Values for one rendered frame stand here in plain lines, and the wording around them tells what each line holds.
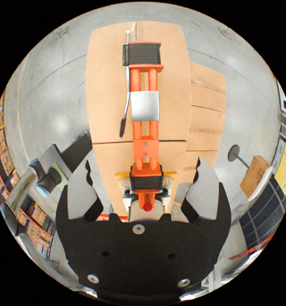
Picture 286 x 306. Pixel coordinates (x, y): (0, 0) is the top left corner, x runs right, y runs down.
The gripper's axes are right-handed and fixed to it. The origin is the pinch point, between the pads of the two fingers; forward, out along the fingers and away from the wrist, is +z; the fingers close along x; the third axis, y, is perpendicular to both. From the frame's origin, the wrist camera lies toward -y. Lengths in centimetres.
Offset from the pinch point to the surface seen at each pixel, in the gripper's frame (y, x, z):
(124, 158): 16.8, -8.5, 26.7
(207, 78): -31, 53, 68
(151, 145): 4.9, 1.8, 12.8
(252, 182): 77, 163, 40
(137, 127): 0.4, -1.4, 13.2
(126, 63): -15.4, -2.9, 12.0
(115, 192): 39, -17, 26
